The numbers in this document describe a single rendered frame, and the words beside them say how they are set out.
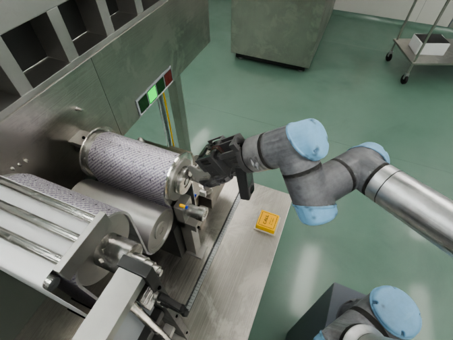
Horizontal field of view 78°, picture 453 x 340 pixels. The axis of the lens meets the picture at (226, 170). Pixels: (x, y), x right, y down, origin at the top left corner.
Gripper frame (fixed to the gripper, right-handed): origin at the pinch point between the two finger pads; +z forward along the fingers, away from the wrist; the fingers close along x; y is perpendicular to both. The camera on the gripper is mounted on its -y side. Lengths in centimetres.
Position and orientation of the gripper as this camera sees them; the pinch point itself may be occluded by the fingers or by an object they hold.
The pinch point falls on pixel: (197, 177)
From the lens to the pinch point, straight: 73.8
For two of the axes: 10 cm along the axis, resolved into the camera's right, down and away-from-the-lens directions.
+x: -3.8, 7.2, -5.8
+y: -5.9, -6.7, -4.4
